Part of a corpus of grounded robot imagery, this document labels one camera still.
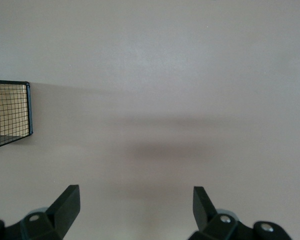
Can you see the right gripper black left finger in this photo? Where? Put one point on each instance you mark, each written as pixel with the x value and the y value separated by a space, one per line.
pixel 62 207

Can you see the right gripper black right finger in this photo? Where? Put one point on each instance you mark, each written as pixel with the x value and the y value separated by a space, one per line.
pixel 202 207

